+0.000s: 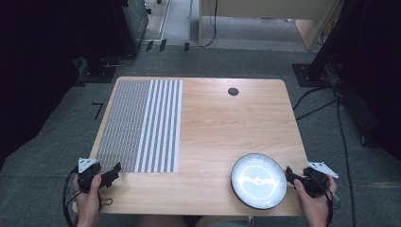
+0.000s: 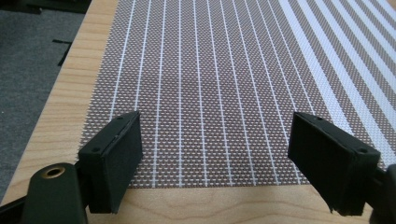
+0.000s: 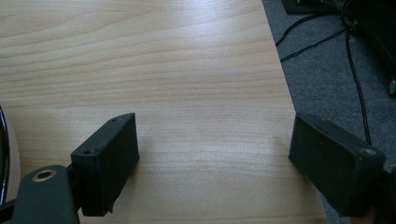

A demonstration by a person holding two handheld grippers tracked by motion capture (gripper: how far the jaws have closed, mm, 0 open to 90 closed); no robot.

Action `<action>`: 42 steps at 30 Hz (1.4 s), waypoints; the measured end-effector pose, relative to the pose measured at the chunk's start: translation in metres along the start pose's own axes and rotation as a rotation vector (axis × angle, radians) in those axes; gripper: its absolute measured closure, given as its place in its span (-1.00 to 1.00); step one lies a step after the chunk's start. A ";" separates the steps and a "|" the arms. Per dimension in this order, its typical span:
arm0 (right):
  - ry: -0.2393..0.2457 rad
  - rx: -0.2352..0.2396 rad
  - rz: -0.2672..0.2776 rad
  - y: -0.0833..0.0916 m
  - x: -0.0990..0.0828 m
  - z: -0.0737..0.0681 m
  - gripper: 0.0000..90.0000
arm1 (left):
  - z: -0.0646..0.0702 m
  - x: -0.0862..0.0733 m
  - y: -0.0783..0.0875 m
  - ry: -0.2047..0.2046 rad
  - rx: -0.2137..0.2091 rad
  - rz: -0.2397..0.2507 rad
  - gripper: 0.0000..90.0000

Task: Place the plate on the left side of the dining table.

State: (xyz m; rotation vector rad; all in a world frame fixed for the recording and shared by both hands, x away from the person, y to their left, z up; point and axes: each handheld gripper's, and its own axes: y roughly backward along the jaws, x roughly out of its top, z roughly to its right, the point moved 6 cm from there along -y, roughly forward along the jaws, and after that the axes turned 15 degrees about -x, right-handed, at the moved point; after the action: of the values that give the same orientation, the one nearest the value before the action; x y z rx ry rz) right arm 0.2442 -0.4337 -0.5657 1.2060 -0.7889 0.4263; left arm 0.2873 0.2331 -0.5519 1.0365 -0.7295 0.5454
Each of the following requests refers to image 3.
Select black stand base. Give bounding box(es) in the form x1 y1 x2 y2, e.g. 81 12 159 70
280 0 345 16

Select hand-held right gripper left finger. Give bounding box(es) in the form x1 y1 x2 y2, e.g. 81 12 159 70
70 112 140 217

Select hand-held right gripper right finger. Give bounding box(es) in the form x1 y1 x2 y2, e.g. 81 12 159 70
288 112 388 217

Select white round object black rim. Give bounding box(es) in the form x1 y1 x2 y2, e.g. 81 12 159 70
0 104 21 204

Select dark equipment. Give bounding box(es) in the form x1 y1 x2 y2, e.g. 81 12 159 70
344 0 396 78

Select black cable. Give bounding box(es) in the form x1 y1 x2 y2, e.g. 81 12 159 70
279 27 348 63
340 6 373 146
275 12 328 48

